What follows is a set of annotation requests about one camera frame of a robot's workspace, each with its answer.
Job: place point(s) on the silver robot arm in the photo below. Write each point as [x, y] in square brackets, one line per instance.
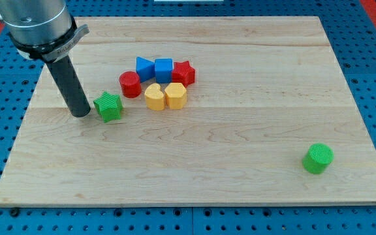
[47, 31]

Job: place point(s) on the wooden board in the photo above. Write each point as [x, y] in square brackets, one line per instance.
[266, 89]

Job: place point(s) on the green star block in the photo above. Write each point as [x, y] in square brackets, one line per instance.
[108, 106]

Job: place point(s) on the red star block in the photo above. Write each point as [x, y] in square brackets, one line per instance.
[183, 73]

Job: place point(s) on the blue cube block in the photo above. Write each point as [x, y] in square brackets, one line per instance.
[163, 70]

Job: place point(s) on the red cylinder block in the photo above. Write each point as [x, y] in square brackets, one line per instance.
[130, 84]

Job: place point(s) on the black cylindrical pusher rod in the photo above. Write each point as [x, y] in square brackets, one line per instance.
[68, 84]

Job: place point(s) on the yellow heart block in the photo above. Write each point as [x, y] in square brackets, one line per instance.
[154, 97]

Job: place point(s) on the blue triangle block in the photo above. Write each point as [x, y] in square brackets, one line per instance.
[145, 69]

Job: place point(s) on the green cylinder block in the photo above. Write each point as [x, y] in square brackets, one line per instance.
[318, 157]

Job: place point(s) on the yellow hexagon block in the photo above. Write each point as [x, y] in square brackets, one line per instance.
[176, 95]

